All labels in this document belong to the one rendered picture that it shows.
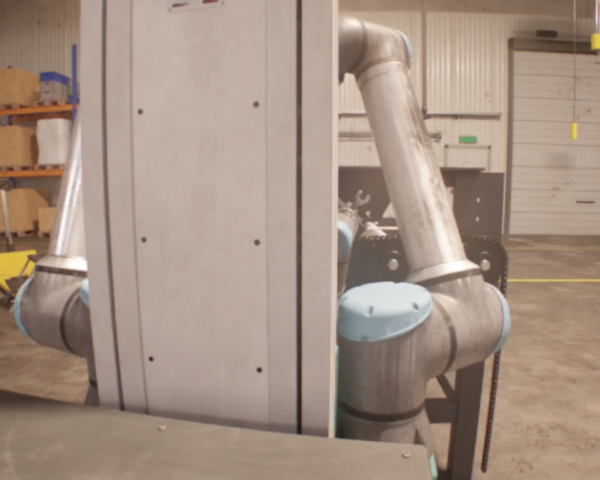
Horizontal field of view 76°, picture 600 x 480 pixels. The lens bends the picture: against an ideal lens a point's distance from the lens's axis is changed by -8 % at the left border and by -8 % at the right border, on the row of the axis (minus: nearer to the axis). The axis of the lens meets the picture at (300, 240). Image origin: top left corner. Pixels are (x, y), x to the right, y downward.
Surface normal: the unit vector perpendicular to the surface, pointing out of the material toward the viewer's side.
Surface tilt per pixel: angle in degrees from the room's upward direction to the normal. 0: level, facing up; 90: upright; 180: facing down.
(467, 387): 90
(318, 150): 90
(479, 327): 71
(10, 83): 90
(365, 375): 90
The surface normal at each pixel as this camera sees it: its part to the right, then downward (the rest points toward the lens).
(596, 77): -0.07, 0.12
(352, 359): -0.72, 0.08
